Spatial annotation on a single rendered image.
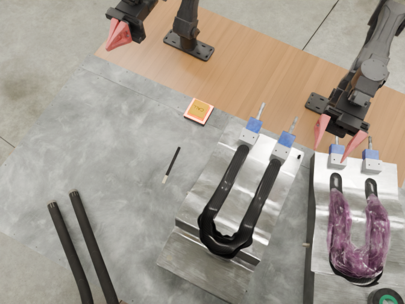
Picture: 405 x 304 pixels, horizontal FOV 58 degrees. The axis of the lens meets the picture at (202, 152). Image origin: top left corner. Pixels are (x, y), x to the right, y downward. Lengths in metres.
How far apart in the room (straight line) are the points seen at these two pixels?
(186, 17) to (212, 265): 0.82
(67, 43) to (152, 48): 1.27
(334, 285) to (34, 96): 2.03
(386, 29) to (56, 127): 1.06
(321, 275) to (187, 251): 0.37
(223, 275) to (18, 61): 2.06
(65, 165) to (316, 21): 2.02
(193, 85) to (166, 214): 0.49
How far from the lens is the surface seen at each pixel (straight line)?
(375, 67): 0.89
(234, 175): 1.14
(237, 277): 1.09
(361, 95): 0.83
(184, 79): 1.40
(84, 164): 1.29
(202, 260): 1.09
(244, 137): 1.14
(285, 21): 2.74
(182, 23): 1.36
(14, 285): 2.16
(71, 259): 1.15
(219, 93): 1.37
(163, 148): 1.26
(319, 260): 1.13
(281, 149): 1.14
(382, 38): 1.04
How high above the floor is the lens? 1.94
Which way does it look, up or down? 66 degrees down
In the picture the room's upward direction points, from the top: straight up
